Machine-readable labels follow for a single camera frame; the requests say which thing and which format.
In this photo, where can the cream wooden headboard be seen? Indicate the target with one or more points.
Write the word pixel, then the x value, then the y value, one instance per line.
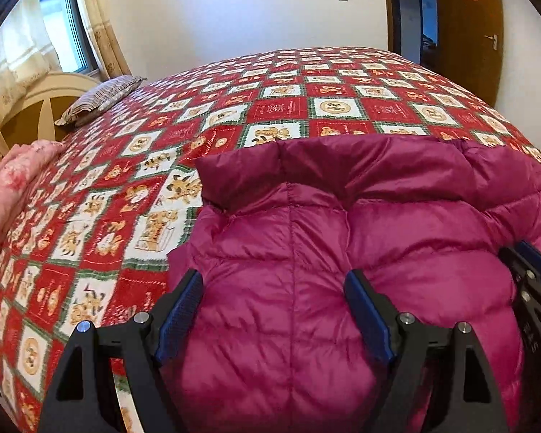
pixel 32 116

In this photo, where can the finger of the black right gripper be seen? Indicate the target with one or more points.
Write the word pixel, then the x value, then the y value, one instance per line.
pixel 538 259

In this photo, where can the pink floral folded quilt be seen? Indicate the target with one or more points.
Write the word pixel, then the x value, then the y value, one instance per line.
pixel 18 171

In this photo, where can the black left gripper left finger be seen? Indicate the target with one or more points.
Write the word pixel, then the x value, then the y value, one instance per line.
pixel 81 396

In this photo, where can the red patchwork bear bedspread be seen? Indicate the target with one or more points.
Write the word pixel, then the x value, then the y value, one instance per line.
pixel 93 239

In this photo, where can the window with blue light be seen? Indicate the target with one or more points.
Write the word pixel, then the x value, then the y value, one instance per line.
pixel 67 34

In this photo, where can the brown wooden door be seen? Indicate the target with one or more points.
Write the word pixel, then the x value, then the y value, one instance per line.
pixel 464 55

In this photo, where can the magenta puffer down jacket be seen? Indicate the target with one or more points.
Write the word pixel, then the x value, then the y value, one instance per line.
pixel 274 347

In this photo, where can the silver door handle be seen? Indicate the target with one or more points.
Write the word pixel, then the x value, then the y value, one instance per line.
pixel 494 40

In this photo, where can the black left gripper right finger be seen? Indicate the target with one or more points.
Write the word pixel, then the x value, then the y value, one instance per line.
pixel 446 365

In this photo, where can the striped grey pillow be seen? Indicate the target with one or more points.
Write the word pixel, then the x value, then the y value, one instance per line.
pixel 99 99

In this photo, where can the beige patterned curtain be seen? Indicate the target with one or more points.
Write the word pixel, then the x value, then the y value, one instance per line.
pixel 106 50

